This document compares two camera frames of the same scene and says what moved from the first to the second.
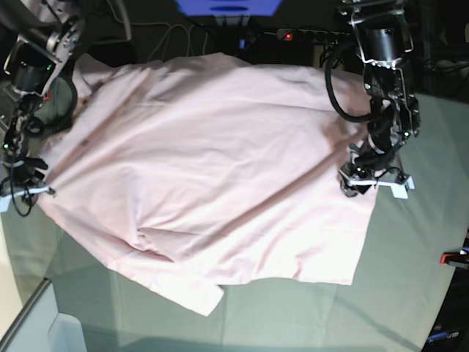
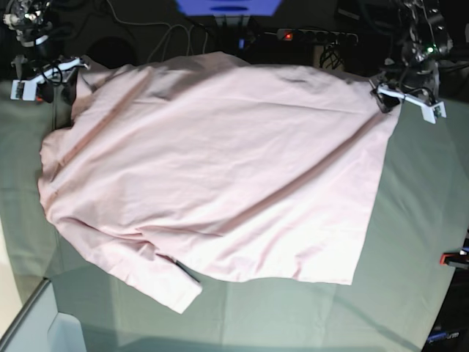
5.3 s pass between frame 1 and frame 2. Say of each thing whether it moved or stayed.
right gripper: moved
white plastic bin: stayed
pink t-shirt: stayed
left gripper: moved
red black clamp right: stayed
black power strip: stayed
